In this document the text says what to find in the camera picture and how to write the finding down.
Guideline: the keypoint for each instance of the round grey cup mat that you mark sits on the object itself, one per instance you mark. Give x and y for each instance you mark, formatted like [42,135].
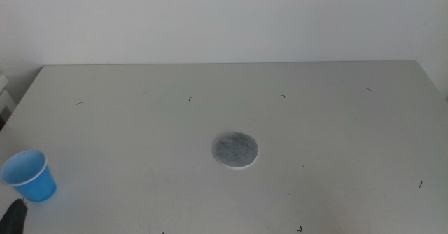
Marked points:
[235,150]

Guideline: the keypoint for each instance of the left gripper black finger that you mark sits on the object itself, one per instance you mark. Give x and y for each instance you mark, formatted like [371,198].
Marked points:
[14,218]

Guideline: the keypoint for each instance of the blue plastic cup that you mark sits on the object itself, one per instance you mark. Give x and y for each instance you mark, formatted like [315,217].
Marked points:
[33,186]

